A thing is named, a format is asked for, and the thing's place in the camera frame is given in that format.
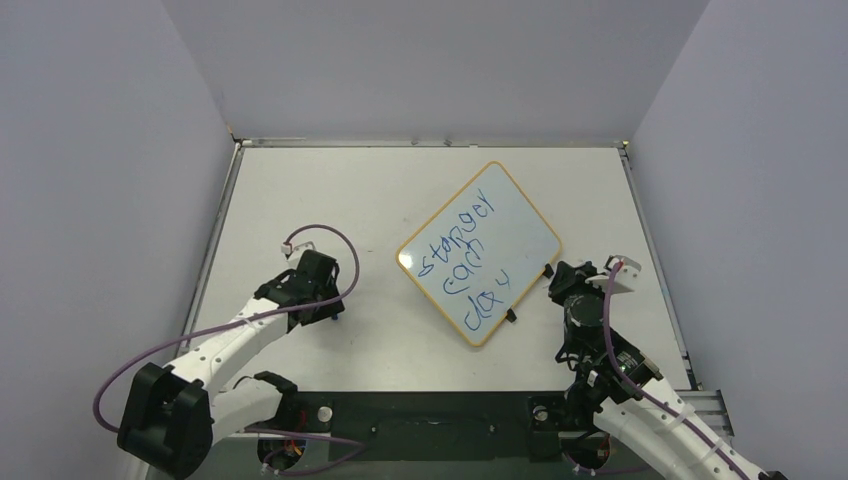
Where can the yellow framed whiteboard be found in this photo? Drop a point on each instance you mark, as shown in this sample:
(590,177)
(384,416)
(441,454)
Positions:
(480,253)

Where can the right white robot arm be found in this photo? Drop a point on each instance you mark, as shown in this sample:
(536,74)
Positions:
(618,390)

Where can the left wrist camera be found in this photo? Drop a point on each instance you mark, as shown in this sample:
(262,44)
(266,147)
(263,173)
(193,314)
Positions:
(292,252)

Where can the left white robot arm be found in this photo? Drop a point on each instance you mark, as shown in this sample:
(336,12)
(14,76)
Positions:
(176,413)

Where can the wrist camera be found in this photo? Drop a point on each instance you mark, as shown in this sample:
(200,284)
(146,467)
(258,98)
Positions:
(292,252)
(620,274)

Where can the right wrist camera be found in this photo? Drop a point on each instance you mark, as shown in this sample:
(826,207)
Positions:
(620,274)

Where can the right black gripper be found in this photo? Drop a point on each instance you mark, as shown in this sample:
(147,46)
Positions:
(565,279)

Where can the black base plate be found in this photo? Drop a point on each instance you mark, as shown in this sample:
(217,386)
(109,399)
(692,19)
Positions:
(448,426)

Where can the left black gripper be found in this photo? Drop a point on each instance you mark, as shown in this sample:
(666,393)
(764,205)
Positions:
(329,309)

